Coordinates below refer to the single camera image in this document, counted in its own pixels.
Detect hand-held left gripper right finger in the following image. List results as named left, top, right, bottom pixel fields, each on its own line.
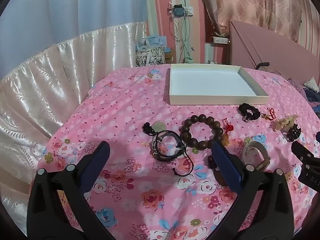
left=212, top=140, right=295, bottom=240

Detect blonde braided hair tie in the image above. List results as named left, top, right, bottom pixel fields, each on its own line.
left=272, top=114, right=299, bottom=132

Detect pink headboard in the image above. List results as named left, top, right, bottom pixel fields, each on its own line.
left=229, top=20, right=320, bottom=85

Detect pink floral bedsheet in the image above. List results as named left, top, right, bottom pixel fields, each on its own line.
left=37, top=64, right=320, bottom=240

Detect light blue paper bag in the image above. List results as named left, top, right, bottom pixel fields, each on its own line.
left=136, top=36, right=167, bottom=52

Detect hanging charger cables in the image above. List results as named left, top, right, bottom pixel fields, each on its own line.
left=169, top=17, right=195, bottom=63

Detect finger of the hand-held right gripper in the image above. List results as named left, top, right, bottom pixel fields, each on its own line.
left=291, top=141, right=316, bottom=164

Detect white pillow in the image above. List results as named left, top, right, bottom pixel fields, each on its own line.
left=304, top=77, right=320, bottom=91

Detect brown wooden bead bracelet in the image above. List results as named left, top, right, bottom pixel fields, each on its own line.
left=179, top=114, right=224, bottom=150

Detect black braided cord bracelet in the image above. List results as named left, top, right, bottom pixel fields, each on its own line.
left=150, top=130, right=194, bottom=176

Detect patterned paper gift bag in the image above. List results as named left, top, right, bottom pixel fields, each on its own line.
left=135, top=46, right=165, bottom=67

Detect pale blue sheer curtain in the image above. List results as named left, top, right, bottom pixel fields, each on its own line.
left=0, top=0, right=153, bottom=80

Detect red ring string ornament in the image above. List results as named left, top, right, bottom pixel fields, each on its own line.
left=261, top=107, right=277, bottom=120

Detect jade pendant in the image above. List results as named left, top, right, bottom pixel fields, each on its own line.
left=143, top=120, right=166, bottom=137

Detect pink floral curtain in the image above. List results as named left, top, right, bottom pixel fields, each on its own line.
left=197, top=0, right=315, bottom=43

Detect wall socket with chargers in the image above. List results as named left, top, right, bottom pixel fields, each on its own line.
left=167, top=2, right=194, bottom=18

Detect white satin curtain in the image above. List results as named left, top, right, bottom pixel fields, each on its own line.
left=0, top=21, right=148, bottom=230

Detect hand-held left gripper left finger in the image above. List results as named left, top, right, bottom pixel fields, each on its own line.
left=27, top=141, right=118, bottom=240

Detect black scrunchie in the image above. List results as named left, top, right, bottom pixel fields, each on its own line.
left=238, top=103, right=260, bottom=122

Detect beige band wristwatch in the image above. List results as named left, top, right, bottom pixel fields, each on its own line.
left=241, top=137, right=272, bottom=172

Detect white shallow tray box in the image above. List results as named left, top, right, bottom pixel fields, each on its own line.
left=166, top=64, right=270, bottom=106

